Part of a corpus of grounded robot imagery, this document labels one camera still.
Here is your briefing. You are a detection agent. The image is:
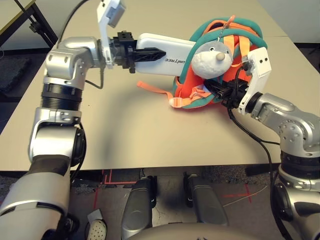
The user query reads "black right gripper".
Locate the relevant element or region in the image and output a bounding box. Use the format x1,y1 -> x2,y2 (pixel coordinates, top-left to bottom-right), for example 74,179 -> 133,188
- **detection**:
204,80 -> 251,110

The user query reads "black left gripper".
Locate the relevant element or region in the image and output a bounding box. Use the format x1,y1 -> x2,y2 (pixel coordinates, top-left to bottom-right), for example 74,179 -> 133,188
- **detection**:
109,31 -> 166,74

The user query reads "white Unitree pencil case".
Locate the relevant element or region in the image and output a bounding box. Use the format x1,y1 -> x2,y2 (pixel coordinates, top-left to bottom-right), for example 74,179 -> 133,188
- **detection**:
134,32 -> 197,77

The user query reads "grey plush toy keychain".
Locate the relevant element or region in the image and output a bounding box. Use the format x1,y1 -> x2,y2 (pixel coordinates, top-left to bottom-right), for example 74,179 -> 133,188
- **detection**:
191,41 -> 234,78

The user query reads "teal and orange backpack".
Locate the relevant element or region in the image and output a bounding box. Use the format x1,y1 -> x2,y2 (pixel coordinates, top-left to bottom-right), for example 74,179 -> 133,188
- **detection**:
136,15 -> 269,110

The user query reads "black-framed side table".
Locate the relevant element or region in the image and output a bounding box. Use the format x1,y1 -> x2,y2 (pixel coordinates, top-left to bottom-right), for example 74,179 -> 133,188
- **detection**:
0,0 -> 60,48

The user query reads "dark grey floor mat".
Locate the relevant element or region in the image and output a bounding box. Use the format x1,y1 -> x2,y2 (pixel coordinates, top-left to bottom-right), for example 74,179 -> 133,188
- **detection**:
0,53 -> 31,95

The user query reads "grey left robot leg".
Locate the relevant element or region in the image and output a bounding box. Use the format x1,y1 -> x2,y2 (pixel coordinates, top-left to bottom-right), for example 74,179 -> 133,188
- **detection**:
121,176 -> 158,240

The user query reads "grey robot torso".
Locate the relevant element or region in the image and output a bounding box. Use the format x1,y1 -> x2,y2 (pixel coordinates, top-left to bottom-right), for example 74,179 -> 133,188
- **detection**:
124,221 -> 251,240

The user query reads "white perforated clog shoe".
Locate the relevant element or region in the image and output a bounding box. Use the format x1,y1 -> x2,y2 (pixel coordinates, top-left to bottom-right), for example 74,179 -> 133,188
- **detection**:
86,209 -> 109,240

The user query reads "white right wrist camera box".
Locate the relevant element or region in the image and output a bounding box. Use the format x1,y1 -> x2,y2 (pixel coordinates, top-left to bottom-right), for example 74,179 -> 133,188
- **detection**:
238,46 -> 273,116

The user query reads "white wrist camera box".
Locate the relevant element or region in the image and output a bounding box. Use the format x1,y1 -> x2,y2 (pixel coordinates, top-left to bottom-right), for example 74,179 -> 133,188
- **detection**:
96,0 -> 126,70
238,46 -> 273,116

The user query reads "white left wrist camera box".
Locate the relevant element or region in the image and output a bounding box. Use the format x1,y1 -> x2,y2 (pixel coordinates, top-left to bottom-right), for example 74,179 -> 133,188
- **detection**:
96,0 -> 126,70

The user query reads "thin grey left wrist cable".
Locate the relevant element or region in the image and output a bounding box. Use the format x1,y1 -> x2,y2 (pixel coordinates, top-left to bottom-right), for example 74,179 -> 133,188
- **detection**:
84,64 -> 105,90

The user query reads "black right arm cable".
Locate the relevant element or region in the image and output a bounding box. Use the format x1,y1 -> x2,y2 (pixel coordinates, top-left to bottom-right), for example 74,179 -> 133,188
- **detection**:
227,106 -> 282,183

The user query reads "thin white floor cable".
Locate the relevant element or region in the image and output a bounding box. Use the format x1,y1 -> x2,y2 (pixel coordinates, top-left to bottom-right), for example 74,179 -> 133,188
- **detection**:
222,186 -> 267,208

